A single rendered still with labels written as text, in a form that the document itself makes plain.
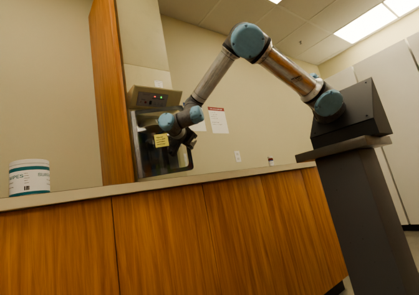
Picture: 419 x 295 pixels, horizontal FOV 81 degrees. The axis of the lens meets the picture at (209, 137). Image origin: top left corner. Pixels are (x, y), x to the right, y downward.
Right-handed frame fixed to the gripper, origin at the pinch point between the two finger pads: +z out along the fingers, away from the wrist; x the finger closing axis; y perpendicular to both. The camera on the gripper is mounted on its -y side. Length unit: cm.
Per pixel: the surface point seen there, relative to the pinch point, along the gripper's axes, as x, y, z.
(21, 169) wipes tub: 22, -45, -56
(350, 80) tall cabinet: -26, 212, 211
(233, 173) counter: -25.2, 2.8, 11.4
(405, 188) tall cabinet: -144, 118, 226
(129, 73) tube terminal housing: 58, 15, -14
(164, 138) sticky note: 16.6, -4.4, -1.7
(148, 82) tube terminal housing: 51, 18, -4
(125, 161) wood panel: 17.4, -25.6, -16.7
